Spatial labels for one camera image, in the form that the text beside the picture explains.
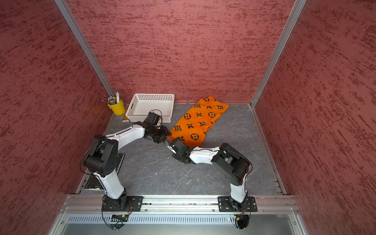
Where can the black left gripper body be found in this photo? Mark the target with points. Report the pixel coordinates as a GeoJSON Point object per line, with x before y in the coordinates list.
{"type": "Point", "coordinates": [159, 133]}

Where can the left aluminium corner post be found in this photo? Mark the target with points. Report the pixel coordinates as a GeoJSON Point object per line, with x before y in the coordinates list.
{"type": "Point", "coordinates": [73, 25]}

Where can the black hardcover book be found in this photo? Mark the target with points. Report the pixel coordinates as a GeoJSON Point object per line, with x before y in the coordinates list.
{"type": "Point", "coordinates": [94, 184]}

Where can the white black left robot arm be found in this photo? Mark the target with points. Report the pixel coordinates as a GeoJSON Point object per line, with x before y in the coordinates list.
{"type": "Point", "coordinates": [92, 158]}

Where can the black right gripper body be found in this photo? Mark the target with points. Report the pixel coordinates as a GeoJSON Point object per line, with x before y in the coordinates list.
{"type": "Point", "coordinates": [178, 156]}

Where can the right aluminium corner post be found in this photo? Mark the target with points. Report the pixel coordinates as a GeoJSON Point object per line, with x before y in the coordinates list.
{"type": "Point", "coordinates": [287, 30]}

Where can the aluminium corner post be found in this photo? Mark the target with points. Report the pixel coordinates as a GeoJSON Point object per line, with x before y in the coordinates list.
{"type": "Point", "coordinates": [73, 25]}
{"type": "Point", "coordinates": [287, 30]}

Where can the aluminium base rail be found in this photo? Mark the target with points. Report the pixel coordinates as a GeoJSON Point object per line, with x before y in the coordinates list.
{"type": "Point", "coordinates": [186, 204]}

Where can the yellow metal pencil bucket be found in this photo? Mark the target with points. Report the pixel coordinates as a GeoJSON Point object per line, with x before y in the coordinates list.
{"type": "Point", "coordinates": [118, 109]}

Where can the orange white card box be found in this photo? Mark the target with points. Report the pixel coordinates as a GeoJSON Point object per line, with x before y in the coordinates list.
{"type": "Point", "coordinates": [125, 119]}

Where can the white perforated plastic basket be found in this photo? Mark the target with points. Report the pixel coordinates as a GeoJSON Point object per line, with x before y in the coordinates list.
{"type": "Point", "coordinates": [142, 104]}

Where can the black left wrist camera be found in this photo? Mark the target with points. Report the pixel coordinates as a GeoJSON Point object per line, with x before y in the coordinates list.
{"type": "Point", "coordinates": [154, 118]}

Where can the orange black patterned pillowcase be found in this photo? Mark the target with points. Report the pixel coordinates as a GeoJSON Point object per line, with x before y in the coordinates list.
{"type": "Point", "coordinates": [193, 126]}

